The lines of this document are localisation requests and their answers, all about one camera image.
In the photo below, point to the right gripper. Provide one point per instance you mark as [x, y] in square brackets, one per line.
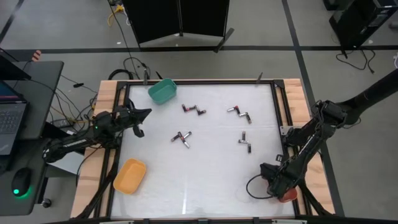
[278, 182]

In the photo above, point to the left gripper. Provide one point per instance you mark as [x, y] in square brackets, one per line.
[127, 116]

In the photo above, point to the black copper battery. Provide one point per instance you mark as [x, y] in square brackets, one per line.
[184, 108]
[249, 148]
[202, 112]
[175, 137]

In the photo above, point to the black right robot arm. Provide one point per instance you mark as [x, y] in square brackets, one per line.
[306, 140]

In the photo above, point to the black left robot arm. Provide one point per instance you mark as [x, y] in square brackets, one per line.
[71, 143]

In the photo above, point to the teal plastic bin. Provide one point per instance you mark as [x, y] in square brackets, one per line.
[161, 93]

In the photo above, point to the orange plastic bin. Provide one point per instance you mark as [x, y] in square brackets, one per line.
[289, 196]

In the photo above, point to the yellow plastic bin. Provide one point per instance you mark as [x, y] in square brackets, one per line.
[129, 177]

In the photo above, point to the black partition panel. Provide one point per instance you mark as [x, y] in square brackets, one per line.
[202, 15]
[155, 18]

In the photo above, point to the black side desk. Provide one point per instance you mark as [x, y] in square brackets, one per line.
[43, 93]

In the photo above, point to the orange striped marker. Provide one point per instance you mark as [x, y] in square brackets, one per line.
[36, 56]

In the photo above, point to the black caster wheel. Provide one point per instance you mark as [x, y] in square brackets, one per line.
[46, 203]

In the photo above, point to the dark laptop computer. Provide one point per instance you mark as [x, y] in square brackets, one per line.
[11, 121]

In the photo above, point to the black desk monitor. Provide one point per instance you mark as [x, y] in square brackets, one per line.
[12, 70]

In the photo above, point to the black computer mouse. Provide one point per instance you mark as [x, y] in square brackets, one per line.
[21, 182]

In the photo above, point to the black equipment cabinet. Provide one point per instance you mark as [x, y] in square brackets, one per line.
[357, 21]

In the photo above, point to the grey metal bracket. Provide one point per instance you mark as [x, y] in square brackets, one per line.
[145, 77]
[259, 79]

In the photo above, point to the black metal table frame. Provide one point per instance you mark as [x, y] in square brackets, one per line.
[199, 82]

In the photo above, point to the black camera stand post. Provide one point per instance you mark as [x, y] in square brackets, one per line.
[373, 93]

